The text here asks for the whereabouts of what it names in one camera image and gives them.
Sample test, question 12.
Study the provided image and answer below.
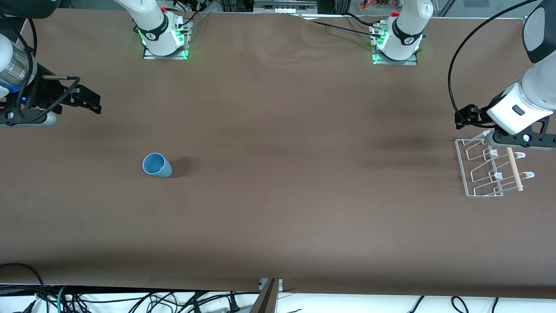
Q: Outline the blue plastic cup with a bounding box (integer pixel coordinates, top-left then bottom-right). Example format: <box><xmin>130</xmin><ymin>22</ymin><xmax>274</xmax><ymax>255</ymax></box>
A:
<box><xmin>142</xmin><ymin>152</ymin><xmax>173</xmax><ymax>179</ymax></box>

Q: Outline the brown table cover sheet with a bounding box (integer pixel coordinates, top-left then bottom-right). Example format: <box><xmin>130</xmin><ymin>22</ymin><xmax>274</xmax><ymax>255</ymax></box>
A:
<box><xmin>0</xmin><ymin>8</ymin><xmax>556</xmax><ymax>300</ymax></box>

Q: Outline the white power strip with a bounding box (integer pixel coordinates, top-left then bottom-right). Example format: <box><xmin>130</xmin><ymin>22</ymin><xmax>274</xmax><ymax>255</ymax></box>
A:
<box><xmin>254</xmin><ymin>0</ymin><xmax>318</xmax><ymax>13</ymax></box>

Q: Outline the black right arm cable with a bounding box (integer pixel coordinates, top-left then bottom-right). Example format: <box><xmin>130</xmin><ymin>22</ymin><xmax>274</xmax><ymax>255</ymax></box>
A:
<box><xmin>0</xmin><ymin>11</ymin><xmax>82</xmax><ymax>122</ymax></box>

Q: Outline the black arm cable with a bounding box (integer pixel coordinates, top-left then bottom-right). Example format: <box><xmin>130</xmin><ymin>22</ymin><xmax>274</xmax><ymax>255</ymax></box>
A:
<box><xmin>448</xmin><ymin>0</ymin><xmax>539</xmax><ymax>127</ymax></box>
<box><xmin>0</xmin><ymin>11</ymin><xmax>82</xmax><ymax>122</ymax></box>

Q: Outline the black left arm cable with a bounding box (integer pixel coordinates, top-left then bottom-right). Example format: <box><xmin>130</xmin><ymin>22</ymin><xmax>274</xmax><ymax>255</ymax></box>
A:
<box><xmin>448</xmin><ymin>0</ymin><xmax>539</xmax><ymax>127</ymax></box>

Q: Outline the white wire cup rack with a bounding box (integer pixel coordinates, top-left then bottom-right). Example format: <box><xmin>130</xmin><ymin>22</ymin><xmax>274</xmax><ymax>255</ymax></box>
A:
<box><xmin>455</xmin><ymin>130</ymin><xmax>535</xmax><ymax>197</ymax></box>

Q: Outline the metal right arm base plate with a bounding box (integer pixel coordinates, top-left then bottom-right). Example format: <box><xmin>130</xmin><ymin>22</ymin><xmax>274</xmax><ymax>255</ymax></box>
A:
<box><xmin>143</xmin><ymin>17</ymin><xmax>190</xmax><ymax>60</ymax></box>

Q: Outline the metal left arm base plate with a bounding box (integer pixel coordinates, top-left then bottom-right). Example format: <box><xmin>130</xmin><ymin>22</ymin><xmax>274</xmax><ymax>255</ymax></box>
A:
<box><xmin>372</xmin><ymin>24</ymin><xmax>418</xmax><ymax>66</ymax></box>

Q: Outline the thin black base cable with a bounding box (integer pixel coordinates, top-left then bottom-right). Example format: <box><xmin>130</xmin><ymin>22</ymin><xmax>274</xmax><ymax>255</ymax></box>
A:
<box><xmin>300</xmin><ymin>12</ymin><xmax>387</xmax><ymax>37</ymax></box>

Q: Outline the thick black looped cable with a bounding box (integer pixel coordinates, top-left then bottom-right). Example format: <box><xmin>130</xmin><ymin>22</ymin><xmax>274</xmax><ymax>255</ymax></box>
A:
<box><xmin>0</xmin><ymin>263</ymin><xmax>48</xmax><ymax>313</ymax></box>

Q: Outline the grey metal post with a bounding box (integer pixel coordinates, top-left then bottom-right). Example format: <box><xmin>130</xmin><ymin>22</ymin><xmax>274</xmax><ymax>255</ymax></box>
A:
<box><xmin>250</xmin><ymin>278</ymin><xmax>283</xmax><ymax>313</ymax></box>

